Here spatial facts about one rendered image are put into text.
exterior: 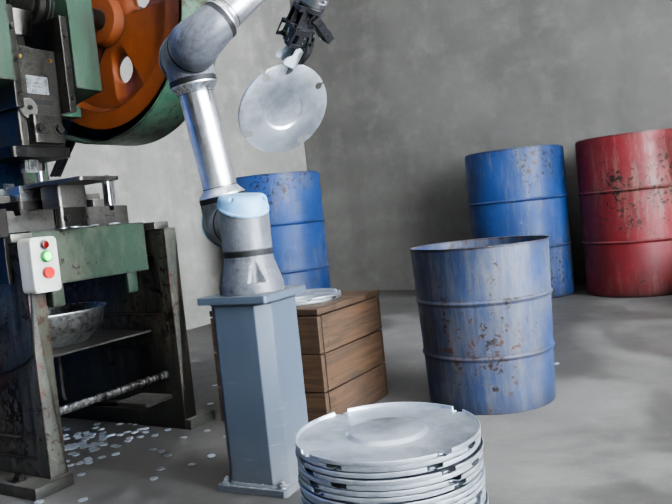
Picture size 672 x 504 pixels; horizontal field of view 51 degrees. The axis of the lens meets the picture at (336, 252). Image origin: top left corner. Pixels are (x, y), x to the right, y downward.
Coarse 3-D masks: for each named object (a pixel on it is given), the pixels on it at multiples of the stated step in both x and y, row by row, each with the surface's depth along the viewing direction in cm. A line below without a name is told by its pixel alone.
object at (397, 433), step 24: (360, 408) 123; (384, 408) 123; (408, 408) 121; (432, 408) 120; (312, 432) 113; (336, 432) 112; (360, 432) 109; (384, 432) 108; (408, 432) 106; (432, 432) 107; (456, 432) 106; (312, 456) 101; (336, 456) 101; (360, 456) 100; (384, 456) 99; (408, 456) 98; (432, 456) 96
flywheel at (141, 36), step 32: (96, 0) 231; (128, 0) 228; (160, 0) 221; (96, 32) 233; (128, 32) 230; (160, 32) 223; (96, 96) 240; (128, 96) 233; (96, 128) 237; (128, 128) 237
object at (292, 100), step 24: (312, 72) 206; (264, 96) 203; (288, 96) 207; (312, 96) 211; (240, 120) 203; (264, 120) 207; (288, 120) 212; (312, 120) 216; (264, 144) 213; (288, 144) 217
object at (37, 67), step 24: (24, 48) 197; (24, 72) 197; (48, 72) 204; (24, 96) 197; (48, 96) 203; (0, 120) 199; (24, 120) 196; (48, 120) 199; (0, 144) 200; (24, 144) 196; (48, 144) 202
